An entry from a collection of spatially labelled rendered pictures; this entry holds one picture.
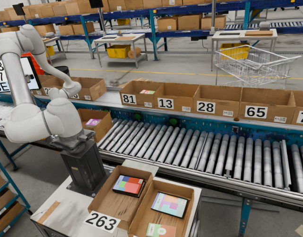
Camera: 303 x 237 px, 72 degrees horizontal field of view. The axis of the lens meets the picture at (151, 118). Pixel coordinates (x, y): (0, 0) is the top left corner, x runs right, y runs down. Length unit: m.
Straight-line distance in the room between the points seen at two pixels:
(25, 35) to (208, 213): 2.13
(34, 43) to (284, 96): 2.03
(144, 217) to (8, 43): 1.37
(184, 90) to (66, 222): 1.57
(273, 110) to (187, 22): 4.65
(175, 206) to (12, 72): 1.28
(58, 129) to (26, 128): 0.16
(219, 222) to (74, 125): 1.61
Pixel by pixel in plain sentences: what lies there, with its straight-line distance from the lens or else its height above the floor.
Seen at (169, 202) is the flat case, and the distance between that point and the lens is 1.43.
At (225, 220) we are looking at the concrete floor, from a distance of 2.31.
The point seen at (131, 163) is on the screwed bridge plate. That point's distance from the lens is 1.75.
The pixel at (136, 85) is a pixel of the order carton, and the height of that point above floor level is 0.99.
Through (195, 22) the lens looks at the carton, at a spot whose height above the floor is 0.98.
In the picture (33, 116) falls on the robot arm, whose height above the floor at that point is 1.40.
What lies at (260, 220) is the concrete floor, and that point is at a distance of 2.39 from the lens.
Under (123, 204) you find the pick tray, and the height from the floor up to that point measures 0.76.
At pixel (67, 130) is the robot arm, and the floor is 1.28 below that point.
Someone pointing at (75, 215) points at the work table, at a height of 0.75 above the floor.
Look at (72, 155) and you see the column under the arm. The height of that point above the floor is 1.08.
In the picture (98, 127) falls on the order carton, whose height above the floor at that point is 0.88.
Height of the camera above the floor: 1.95
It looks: 32 degrees down
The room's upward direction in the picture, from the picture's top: 8 degrees counter-clockwise
